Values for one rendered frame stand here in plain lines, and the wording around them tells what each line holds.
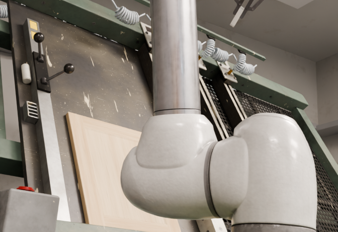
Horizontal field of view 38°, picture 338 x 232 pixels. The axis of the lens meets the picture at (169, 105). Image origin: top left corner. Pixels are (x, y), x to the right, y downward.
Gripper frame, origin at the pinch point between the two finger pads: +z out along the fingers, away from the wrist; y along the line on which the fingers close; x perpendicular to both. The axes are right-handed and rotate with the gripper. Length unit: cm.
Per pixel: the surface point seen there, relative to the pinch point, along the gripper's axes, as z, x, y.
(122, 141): 61, -7, 14
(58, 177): 66, 32, 22
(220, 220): 66, -1, -32
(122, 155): 63, -1, 10
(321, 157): 52, -127, -84
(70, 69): 44, 3, 41
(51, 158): 64, 28, 27
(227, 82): 38, -101, -13
